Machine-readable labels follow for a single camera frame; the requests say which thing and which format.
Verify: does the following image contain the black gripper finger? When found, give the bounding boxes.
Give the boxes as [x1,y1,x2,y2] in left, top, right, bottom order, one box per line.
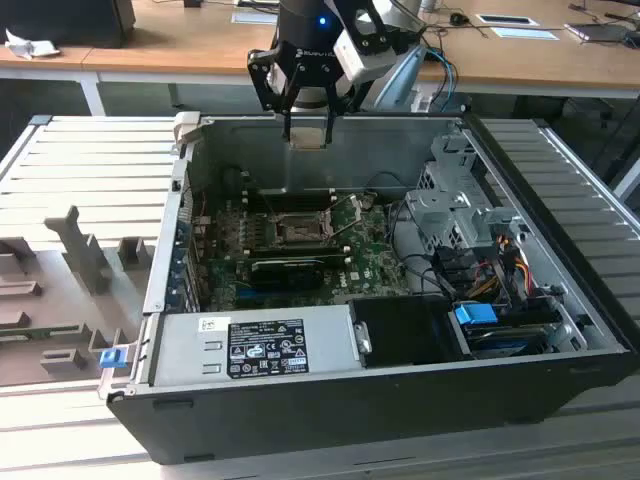
[247,44,302,144]
[321,78,359,150]

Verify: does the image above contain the silver CPU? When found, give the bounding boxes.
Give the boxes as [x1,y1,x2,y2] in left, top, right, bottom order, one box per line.
[289,126,329,151]

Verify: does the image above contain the CPU socket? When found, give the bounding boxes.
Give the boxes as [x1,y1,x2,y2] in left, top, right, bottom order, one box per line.
[267,211,335,249]

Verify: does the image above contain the wooden desk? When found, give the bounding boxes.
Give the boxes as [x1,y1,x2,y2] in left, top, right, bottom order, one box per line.
[0,0,640,117]

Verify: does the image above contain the metal drive cage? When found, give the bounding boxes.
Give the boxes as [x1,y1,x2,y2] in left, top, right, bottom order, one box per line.
[403,132,527,252]

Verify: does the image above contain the black RAM stick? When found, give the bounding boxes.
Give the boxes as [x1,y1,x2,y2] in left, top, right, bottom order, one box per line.
[252,243,351,263]

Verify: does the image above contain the green motherboard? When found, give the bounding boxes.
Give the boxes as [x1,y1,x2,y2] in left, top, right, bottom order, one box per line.
[192,192,417,312]

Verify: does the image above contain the black graphics card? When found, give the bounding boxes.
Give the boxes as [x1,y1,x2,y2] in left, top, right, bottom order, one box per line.
[249,257,323,293]

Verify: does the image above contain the black monitor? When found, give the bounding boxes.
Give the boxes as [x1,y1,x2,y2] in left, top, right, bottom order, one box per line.
[0,0,137,50]

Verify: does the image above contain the crumpled white paper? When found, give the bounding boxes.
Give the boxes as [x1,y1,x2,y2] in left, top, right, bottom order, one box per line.
[4,28,62,61]

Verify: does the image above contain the black plastic air shroud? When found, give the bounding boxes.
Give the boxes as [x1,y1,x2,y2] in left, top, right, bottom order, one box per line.
[348,296,474,370]

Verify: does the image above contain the blue disk carrier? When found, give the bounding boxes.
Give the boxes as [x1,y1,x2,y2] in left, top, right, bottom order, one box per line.
[453,302,497,329]

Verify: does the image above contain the grey tablet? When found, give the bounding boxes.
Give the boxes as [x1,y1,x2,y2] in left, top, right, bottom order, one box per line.
[563,21,635,45]

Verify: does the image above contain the grey power supply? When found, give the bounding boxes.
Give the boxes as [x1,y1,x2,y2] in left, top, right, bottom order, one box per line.
[151,304,362,389]

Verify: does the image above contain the brown parts rack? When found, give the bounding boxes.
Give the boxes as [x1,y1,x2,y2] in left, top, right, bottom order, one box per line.
[0,204,157,387]

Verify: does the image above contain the disk drive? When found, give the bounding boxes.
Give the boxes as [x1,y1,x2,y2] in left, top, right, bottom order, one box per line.
[464,323,554,359]

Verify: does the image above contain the black open PC case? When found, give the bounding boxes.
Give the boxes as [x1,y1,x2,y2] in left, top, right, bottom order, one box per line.
[106,111,634,466]

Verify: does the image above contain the green RAM stick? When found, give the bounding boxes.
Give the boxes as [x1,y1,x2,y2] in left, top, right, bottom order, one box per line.
[0,324,82,343]

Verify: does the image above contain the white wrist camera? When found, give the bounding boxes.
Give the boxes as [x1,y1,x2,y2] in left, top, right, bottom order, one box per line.
[333,29,397,84]

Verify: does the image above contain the blue cable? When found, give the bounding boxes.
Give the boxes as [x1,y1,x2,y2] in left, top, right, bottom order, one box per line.
[424,45,460,112]

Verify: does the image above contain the yellow and red wires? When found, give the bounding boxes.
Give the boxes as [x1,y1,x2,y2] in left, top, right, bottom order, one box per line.
[469,248,532,297]

